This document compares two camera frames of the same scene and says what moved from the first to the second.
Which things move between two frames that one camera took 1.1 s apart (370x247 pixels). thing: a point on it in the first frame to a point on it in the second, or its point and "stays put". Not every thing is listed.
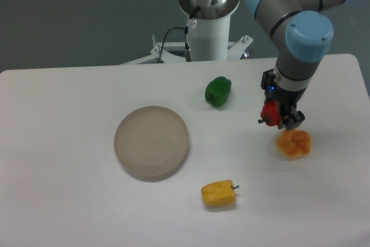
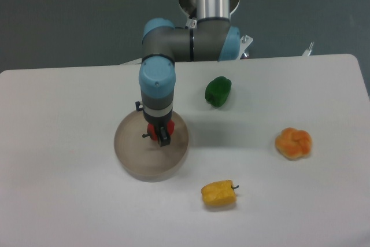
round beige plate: x=151 y=143 stays put
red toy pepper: x=270 y=113 to x=152 y=131
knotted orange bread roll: x=293 y=143 stays put
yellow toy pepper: x=218 y=194 stays put
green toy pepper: x=217 y=91 stays put
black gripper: x=287 y=99 to x=161 y=124
